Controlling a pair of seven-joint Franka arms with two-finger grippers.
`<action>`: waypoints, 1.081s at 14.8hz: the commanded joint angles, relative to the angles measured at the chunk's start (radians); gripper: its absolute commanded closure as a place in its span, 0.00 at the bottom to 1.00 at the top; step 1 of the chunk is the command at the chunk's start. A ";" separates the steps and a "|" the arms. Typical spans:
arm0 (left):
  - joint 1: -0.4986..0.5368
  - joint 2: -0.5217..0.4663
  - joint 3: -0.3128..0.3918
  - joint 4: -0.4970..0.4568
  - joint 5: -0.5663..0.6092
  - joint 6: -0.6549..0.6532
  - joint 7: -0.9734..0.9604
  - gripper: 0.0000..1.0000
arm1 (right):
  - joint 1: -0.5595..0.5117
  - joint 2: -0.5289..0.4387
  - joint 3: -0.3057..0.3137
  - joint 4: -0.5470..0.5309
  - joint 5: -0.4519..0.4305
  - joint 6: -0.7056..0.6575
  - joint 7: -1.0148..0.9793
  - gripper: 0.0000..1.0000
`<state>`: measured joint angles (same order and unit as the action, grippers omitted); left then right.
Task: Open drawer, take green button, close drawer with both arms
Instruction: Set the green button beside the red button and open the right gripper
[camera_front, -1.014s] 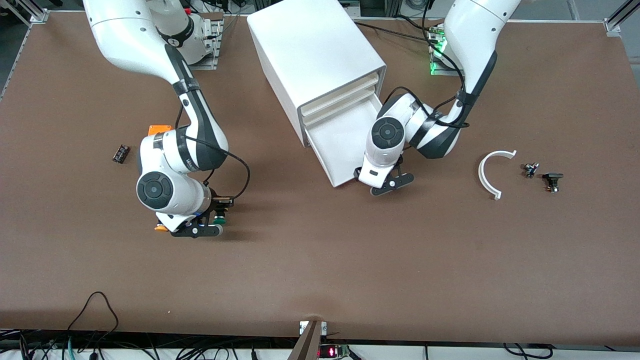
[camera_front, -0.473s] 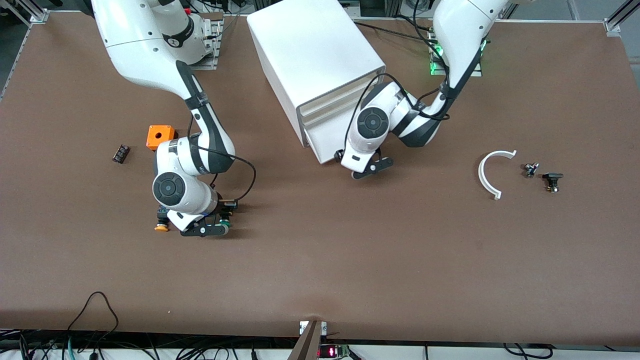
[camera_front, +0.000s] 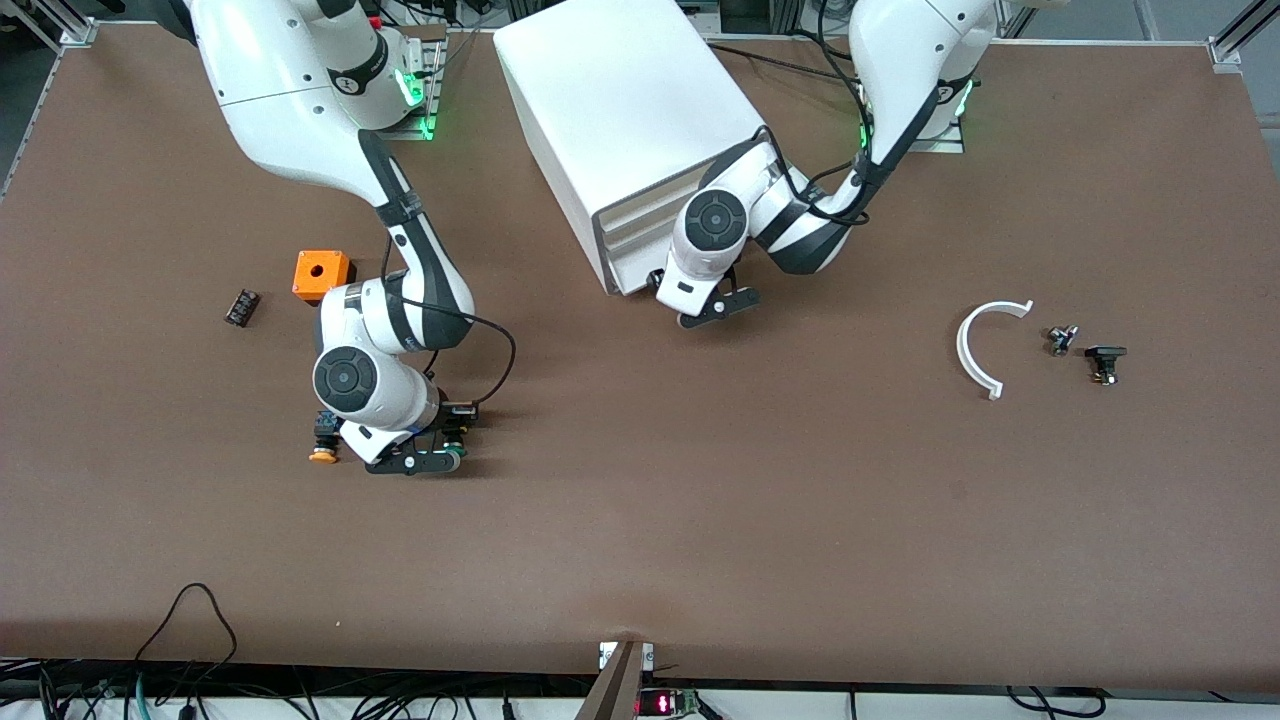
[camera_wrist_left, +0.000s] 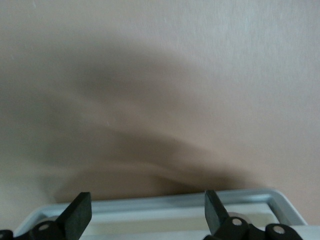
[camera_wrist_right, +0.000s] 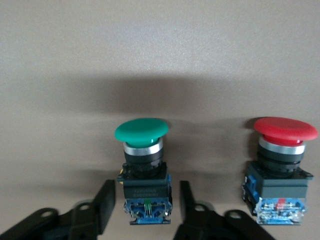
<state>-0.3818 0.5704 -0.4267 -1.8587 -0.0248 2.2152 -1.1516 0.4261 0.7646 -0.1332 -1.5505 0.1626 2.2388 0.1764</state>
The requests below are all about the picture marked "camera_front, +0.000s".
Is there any white drawer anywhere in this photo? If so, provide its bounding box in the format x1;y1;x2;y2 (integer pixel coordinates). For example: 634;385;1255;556
606;225;681;269

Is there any aluminium frame profile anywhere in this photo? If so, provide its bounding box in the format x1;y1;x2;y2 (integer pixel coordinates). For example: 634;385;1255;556
15;0;98;49
1208;0;1280;69

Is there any small device with red light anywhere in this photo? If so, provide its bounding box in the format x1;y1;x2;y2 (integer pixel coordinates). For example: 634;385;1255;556
636;688;701;717

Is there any white curved plastic arc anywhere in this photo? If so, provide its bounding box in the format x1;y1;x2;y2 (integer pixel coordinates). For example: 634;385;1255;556
956;299;1035;402

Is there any white drawer cabinet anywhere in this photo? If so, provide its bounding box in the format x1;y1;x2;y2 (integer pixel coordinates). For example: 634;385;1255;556
493;0;774;296

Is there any yellow push button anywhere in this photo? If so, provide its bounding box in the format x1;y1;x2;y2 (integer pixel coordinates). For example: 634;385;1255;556
308;410;343;466

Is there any camera mount post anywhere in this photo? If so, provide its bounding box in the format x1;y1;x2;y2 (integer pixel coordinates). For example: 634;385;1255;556
575;640;656;720

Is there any thin black looped cable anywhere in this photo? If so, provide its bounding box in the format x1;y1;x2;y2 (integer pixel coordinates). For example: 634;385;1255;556
133;583;239;666

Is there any black cable under table edge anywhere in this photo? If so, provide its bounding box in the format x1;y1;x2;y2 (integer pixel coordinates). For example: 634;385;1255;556
1005;685;1106;718

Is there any orange box with hole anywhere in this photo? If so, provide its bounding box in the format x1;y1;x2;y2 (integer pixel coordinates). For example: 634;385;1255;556
292;250;358;306

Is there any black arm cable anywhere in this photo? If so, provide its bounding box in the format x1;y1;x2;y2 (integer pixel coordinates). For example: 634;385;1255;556
380;240;518;408
765;0;873;226

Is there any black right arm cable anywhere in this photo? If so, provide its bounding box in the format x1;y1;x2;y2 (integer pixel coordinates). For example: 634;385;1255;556
380;240;518;408

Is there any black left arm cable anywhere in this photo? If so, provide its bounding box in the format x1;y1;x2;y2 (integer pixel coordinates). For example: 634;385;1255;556
765;0;873;226

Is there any small black switch part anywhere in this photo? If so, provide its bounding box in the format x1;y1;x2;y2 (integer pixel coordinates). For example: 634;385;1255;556
1085;345;1129;387

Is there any black cable on table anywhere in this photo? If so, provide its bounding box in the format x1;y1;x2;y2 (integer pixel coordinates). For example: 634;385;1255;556
708;43;859;86

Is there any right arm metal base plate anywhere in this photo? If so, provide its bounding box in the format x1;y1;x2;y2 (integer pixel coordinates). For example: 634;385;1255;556
385;25;446;141

